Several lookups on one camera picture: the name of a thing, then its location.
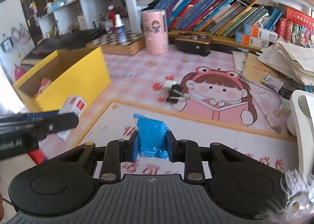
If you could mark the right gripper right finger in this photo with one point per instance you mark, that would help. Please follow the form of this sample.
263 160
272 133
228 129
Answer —
187 152

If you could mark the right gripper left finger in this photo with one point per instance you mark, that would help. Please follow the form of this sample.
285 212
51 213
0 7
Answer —
117 152

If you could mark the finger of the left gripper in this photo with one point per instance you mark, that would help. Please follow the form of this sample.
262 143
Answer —
45 123

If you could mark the blue plastic packet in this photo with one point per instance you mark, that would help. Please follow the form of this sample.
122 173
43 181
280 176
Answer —
152 137

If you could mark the white staples box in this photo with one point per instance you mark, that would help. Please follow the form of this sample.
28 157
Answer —
70 112

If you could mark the pink plush pig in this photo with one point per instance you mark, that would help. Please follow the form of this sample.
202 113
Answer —
44 84

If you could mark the pink cartoon desk mat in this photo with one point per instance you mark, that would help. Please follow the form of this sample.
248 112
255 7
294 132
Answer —
136 87

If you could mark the black binder clip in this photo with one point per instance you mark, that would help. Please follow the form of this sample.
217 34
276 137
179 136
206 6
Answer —
177 94

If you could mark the yellow cardboard box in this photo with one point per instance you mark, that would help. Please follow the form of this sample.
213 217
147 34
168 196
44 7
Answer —
80 72

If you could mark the white charger cube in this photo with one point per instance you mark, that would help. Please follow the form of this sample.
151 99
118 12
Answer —
168 85

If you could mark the pink pencil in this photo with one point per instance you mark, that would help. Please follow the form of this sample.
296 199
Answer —
263 112

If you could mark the black electronic keyboard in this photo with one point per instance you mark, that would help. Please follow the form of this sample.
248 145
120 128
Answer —
67 41

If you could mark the brown envelope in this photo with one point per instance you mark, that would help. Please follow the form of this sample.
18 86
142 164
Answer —
254 71

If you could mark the dark brown retro radio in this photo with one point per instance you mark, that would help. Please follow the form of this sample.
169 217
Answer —
198 44

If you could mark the small silver sachet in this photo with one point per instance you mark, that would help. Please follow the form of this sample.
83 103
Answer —
272 82

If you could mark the white blue spray bottle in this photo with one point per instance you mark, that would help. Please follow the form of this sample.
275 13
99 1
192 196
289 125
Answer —
120 29

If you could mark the white desk organizer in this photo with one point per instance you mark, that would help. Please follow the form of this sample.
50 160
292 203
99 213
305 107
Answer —
300 124

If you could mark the orange white box lower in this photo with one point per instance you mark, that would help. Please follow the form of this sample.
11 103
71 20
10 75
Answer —
250 41

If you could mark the orange white box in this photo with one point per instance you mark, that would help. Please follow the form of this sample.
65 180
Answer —
250 41
260 33

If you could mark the pink cylindrical container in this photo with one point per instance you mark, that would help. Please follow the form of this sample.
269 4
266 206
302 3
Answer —
155 31

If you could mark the white shelf unit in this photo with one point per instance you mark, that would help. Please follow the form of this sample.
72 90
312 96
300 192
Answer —
64 16

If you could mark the orange white box upper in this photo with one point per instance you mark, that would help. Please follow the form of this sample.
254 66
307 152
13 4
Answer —
260 33

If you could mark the row of books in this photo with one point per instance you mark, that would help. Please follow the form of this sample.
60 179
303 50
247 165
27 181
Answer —
219 17

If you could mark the stack of papers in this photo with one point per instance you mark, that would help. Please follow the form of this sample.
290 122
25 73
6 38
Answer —
295 62

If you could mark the red book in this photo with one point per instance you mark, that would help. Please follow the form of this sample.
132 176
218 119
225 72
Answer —
296 16

